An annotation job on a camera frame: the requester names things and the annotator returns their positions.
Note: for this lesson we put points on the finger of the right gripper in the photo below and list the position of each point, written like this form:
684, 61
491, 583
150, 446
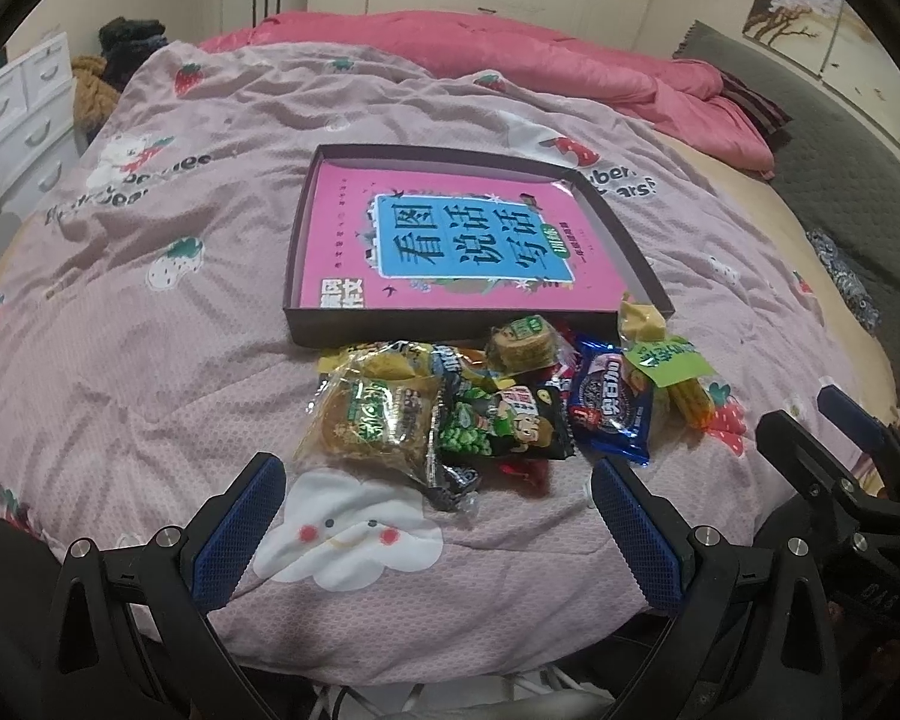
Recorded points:
828, 487
881, 442

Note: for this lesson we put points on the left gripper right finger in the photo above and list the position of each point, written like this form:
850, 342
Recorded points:
651, 535

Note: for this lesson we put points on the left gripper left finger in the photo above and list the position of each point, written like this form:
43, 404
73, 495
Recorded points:
222, 537

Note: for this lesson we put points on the long yellow cracker packet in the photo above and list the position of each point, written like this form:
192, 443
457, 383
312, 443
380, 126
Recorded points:
671, 363

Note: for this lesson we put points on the blue Oreo cookie packet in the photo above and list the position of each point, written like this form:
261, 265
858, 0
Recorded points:
613, 407

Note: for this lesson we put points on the green pea snack packet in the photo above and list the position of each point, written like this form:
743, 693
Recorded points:
479, 425

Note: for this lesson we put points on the clear green pastry packet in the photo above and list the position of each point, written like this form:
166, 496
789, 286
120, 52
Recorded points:
365, 418

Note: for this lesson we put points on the round green cake packet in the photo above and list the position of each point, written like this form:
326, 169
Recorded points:
523, 345

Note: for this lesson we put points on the red lollipop candy packet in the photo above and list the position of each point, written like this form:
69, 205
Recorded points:
529, 468

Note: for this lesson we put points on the blue patterned cloth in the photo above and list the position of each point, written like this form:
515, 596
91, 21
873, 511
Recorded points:
853, 292

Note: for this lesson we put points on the yellow blue snack packet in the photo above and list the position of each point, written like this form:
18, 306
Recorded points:
403, 359

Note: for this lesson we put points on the grey padded headboard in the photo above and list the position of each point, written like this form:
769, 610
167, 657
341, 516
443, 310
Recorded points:
830, 170

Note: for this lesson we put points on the dark striped pillow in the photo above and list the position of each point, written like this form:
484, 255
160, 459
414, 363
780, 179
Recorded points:
768, 117

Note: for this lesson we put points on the dark shallow cardboard tray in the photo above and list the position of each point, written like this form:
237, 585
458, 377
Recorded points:
325, 328

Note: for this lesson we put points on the pink children's book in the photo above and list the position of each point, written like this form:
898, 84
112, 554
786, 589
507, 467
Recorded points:
399, 235

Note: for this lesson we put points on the pink quilt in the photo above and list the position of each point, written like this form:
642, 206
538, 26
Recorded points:
683, 98

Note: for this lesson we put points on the brown plush toy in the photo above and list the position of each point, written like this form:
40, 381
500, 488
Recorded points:
94, 98

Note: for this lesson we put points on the white drawer cabinet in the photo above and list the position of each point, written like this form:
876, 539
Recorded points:
38, 145

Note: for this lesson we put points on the dark clothes pile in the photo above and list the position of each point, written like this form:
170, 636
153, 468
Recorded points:
126, 45

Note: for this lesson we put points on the floral wall painting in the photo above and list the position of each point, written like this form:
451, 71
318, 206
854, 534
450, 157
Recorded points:
769, 21

